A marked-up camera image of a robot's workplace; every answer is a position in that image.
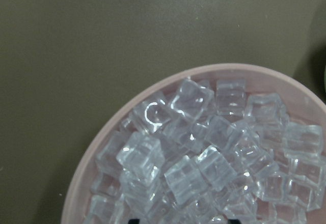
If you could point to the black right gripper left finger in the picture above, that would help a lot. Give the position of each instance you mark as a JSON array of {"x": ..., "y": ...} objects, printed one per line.
[{"x": 134, "y": 221}]

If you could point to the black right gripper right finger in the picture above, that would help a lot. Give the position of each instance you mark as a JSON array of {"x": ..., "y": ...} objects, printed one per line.
[{"x": 233, "y": 221}]

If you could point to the mint green bowl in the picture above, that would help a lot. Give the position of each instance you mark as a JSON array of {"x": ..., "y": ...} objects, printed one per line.
[{"x": 324, "y": 79}]

